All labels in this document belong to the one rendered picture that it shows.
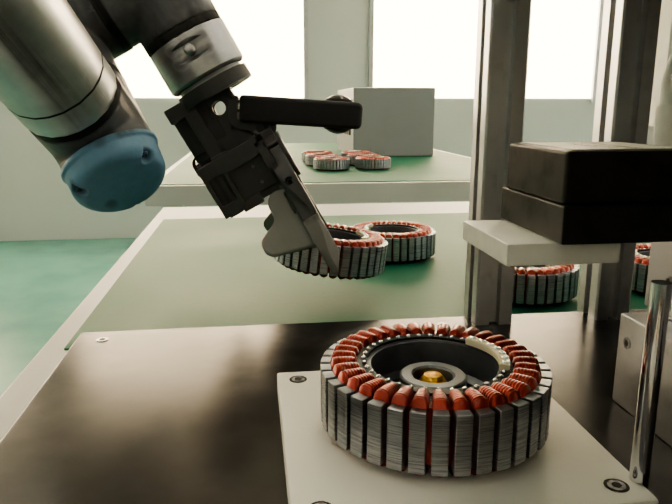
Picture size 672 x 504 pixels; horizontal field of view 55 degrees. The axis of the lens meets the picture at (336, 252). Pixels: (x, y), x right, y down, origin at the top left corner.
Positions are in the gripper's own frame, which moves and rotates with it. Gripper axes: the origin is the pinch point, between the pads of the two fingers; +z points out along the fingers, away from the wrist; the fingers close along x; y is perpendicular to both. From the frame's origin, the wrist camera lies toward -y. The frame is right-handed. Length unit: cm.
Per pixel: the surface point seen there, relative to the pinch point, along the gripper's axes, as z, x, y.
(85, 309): -7.6, 1.3, 23.6
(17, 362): 17, -175, 129
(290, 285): 1.8, -4.7, 6.2
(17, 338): 12, -201, 138
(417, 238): 6.6, -13.1, -9.1
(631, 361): 6.7, 30.5, -12.0
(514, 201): -5.1, 31.4, -9.9
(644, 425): 3.8, 39.2, -8.6
